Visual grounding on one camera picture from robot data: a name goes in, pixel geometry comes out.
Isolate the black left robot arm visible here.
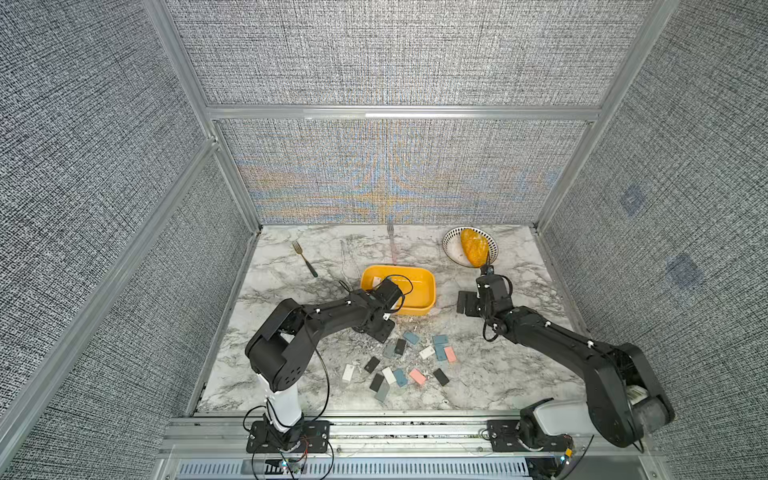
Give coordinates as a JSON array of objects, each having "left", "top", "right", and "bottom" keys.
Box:
[{"left": 244, "top": 286, "right": 405, "bottom": 433}]

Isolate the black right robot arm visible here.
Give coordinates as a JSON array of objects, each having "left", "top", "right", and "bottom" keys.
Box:
[{"left": 457, "top": 286, "right": 675, "bottom": 450}]

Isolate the yellow plastic storage box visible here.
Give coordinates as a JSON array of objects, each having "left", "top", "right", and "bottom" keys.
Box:
[{"left": 360, "top": 265, "right": 437, "bottom": 316}]

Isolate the white patterned plate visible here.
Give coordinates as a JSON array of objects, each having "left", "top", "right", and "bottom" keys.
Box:
[{"left": 442, "top": 227, "right": 499, "bottom": 268}]

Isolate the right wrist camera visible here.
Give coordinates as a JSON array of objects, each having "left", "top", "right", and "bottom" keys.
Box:
[{"left": 476, "top": 265, "right": 513, "bottom": 311}]

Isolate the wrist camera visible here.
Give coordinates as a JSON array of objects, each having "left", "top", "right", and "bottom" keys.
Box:
[
  {"left": 476, "top": 265, "right": 513, "bottom": 311},
  {"left": 372, "top": 278, "right": 405, "bottom": 314}
]

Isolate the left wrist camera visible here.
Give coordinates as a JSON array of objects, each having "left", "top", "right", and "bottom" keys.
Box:
[{"left": 372, "top": 278, "right": 405, "bottom": 314}]

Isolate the gold fork dark handle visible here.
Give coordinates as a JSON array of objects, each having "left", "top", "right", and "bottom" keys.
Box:
[{"left": 292, "top": 240, "right": 319, "bottom": 278}]

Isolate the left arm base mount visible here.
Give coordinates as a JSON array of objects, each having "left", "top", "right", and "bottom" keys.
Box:
[{"left": 246, "top": 420, "right": 331, "bottom": 454}]

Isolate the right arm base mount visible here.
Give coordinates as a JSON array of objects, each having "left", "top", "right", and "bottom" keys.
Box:
[{"left": 486, "top": 419, "right": 574, "bottom": 453}]

